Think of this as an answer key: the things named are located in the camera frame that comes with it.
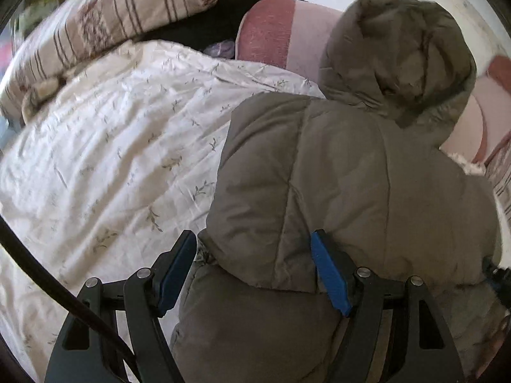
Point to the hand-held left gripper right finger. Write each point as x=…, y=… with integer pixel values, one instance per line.
x=331, y=277

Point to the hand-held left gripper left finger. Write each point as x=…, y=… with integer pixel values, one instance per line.
x=175, y=277

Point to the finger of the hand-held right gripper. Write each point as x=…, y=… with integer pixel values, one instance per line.
x=497, y=277

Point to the olive grey hooded puffer jacket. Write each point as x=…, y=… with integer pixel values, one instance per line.
x=339, y=167

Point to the white fluffy cloth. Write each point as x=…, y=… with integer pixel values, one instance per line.
x=471, y=165

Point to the white floral quilt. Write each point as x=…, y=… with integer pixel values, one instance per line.
x=119, y=147

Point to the pink and red pillow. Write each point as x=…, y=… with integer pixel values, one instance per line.
x=479, y=119

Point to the small purple cloth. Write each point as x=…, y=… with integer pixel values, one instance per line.
x=223, y=50

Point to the pink headboard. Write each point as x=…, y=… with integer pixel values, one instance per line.
x=279, y=36

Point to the black cloth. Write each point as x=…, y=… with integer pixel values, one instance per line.
x=207, y=20

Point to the striped beige pillow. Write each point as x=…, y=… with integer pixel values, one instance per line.
x=99, y=16

